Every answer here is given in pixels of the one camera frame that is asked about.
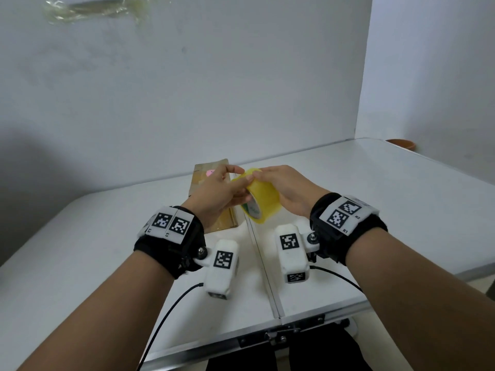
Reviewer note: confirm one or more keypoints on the clear tape strip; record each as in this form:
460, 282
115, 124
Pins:
96, 7

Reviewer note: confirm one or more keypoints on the person's left hand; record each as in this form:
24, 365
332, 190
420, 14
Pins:
209, 197

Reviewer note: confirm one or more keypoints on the person's left thumb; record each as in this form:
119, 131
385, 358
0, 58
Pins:
240, 183

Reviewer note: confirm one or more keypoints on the black wrist band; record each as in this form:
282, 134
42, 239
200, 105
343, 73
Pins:
172, 239
344, 224

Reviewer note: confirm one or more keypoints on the black right wrist band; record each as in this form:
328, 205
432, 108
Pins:
344, 224

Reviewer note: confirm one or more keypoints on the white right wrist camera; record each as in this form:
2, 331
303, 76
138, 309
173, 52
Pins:
292, 254

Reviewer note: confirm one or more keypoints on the black left wrist band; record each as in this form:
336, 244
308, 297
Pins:
172, 239

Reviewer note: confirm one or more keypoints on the brown cardboard package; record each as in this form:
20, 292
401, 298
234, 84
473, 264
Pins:
222, 224

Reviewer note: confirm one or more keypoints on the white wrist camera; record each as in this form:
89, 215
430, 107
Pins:
292, 254
222, 270

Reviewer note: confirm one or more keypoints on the person's right thumb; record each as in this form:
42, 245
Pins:
262, 175

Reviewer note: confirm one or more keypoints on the black table latch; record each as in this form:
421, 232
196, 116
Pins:
280, 332

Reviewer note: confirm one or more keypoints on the person's right forearm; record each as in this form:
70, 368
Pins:
421, 301

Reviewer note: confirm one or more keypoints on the orange bowl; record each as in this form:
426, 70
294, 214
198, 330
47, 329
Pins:
402, 144

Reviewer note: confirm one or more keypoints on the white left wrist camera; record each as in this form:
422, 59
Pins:
222, 270

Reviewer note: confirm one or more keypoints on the person's black trousers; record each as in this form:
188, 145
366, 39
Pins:
325, 353

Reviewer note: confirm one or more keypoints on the person's right hand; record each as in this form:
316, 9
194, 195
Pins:
296, 191

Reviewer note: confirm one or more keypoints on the person's left forearm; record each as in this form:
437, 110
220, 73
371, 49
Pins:
100, 320

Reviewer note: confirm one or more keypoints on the yellow tape roll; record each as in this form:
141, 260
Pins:
267, 198

